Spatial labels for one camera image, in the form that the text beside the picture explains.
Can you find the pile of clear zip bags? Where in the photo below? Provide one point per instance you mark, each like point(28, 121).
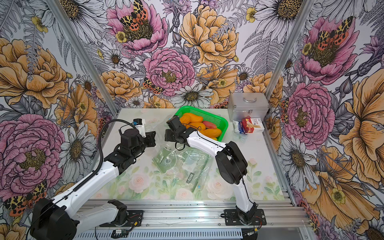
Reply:
point(187, 169)

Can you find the blue white small packet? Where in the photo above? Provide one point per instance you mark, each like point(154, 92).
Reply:
point(238, 128)

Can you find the red white snack box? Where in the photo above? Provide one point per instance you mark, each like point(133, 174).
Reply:
point(252, 125)

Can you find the silver metal case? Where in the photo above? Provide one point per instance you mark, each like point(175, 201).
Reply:
point(242, 105)

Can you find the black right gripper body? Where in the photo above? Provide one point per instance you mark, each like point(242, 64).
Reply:
point(176, 134)

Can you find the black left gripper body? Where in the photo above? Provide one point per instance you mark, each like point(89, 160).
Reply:
point(138, 149)

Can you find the orange mango basket front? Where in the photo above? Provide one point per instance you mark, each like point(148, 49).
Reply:
point(212, 133)

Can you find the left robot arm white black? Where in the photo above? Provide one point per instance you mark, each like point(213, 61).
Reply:
point(60, 219)

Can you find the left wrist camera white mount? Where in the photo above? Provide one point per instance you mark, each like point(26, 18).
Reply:
point(140, 126)

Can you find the aluminium front rail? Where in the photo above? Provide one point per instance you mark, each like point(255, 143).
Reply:
point(172, 214)

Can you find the green plastic basket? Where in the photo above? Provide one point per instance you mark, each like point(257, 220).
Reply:
point(219, 121)

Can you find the red mango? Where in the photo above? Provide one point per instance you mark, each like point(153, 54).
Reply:
point(209, 125)

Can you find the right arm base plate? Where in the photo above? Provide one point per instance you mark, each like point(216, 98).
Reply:
point(232, 218)

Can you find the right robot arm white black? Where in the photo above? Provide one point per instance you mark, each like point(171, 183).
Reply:
point(231, 163)

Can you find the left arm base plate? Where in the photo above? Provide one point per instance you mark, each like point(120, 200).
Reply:
point(132, 218)

